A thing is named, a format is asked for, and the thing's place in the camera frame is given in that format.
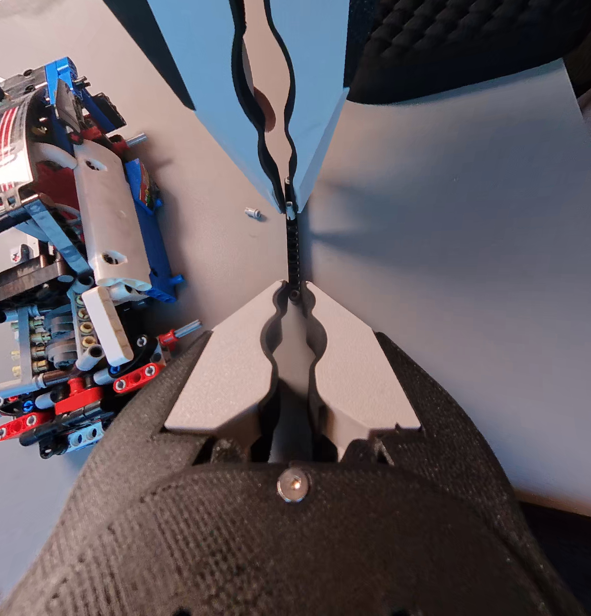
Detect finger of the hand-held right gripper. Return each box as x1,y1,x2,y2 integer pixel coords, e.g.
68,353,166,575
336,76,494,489
146,0,287,215
263,0,351,213

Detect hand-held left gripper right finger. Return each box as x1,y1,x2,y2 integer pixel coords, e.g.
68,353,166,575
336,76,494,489
300,281,422,463

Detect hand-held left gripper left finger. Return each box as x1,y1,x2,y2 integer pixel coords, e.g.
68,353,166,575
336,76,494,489
164,280,289,463

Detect black lego beam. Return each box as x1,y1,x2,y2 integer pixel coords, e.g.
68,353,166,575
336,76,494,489
283,183,303,309

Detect partly built lego car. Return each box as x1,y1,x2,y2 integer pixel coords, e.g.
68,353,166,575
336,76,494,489
0,57,202,458

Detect person's right hand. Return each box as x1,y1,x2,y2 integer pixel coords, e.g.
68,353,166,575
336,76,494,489
253,87,277,133

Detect black padded chair armrest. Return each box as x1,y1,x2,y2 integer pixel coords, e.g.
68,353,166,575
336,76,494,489
346,0,591,104

